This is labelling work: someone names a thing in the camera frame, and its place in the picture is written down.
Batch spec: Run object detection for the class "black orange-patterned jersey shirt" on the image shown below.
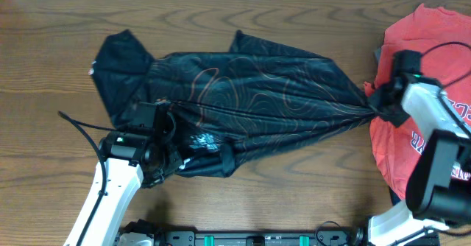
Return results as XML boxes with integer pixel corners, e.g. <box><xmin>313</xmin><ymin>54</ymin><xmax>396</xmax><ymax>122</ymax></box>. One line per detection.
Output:
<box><xmin>91</xmin><ymin>31</ymin><xmax>379</xmax><ymax>178</ymax></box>

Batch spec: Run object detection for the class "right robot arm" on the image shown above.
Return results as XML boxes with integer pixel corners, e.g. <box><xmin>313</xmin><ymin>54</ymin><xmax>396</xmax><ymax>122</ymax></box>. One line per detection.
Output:
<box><xmin>366</xmin><ymin>74</ymin><xmax>470</xmax><ymax>245</ymax></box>

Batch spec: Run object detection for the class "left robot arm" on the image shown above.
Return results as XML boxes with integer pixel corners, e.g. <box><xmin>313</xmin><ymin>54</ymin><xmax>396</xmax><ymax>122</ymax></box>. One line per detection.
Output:
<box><xmin>59</xmin><ymin>103</ymin><xmax>183</xmax><ymax>245</ymax></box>

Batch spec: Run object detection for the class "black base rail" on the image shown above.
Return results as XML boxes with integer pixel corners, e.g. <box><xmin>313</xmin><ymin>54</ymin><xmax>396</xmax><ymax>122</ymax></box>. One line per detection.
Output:
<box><xmin>116</xmin><ymin>219</ymin><xmax>441</xmax><ymax>246</ymax></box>

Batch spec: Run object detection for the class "dark garment under red shirt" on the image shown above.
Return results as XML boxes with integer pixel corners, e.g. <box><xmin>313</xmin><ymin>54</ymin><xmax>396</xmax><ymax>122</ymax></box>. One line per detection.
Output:
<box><xmin>373</xmin><ymin>46</ymin><xmax>406</xmax><ymax>206</ymax></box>

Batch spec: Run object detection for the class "red printed t-shirt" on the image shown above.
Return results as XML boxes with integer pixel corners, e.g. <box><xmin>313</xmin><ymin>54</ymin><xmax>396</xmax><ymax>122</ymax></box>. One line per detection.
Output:
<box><xmin>364</xmin><ymin>5</ymin><xmax>470</xmax><ymax>200</ymax></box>

